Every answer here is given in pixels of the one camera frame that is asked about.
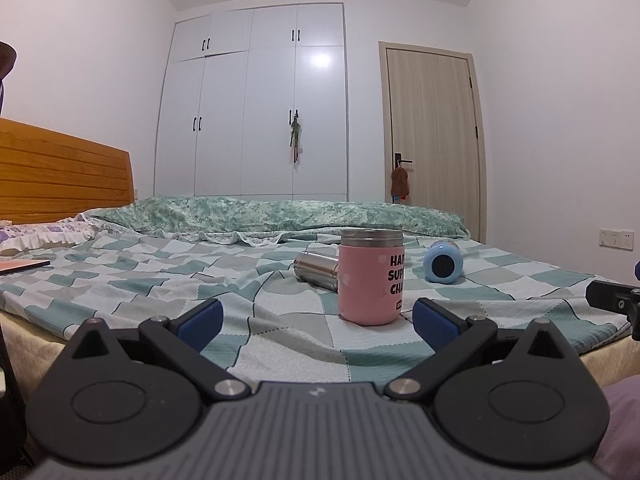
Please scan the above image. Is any checkered green bedsheet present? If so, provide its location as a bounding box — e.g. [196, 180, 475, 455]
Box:
[0, 220, 632, 383]

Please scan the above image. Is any stainless steel cup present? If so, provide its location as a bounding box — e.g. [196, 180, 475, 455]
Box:
[293, 251, 341, 293]

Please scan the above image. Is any green floral quilt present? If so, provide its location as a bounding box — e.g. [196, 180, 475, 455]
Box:
[90, 196, 471, 239]

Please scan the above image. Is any purple floral pillow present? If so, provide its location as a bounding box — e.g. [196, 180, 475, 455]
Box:
[0, 218, 103, 256]

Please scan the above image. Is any pink cup with black print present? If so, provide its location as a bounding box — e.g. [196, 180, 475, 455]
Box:
[337, 228, 406, 326]

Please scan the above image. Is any purple cloth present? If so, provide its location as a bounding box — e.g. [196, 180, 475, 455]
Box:
[592, 376, 640, 480]

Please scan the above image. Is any blue cup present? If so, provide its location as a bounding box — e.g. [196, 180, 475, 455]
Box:
[423, 240, 463, 284]

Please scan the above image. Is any beige mattress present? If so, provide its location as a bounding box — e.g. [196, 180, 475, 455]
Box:
[0, 307, 640, 386]

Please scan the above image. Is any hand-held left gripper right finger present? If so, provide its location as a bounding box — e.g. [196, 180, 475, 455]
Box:
[384, 297, 583, 402]

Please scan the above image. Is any white wall socket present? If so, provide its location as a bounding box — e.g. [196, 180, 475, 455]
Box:
[599, 228, 635, 250]

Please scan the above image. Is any brown bag on door handle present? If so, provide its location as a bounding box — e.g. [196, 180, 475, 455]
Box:
[391, 166, 411, 204]

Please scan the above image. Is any wooden headboard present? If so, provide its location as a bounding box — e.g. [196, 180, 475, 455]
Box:
[0, 117, 136, 225]

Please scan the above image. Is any red flat notebook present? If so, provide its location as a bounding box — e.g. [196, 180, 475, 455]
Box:
[0, 258, 52, 276]

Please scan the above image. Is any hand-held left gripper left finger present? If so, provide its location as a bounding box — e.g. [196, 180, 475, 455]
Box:
[64, 298, 252, 402]

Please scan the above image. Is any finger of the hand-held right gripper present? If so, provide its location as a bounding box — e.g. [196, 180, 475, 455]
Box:
[585, 280, 640, 343]

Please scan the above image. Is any white wardrobe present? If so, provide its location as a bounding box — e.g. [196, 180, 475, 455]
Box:
[153, 3, 349, 201]

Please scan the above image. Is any green hanging ornament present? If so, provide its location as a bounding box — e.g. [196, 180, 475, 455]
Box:
[288, 119, 304, 163]

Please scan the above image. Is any wooden door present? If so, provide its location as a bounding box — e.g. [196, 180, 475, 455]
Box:
[378, 41, 487, 244]

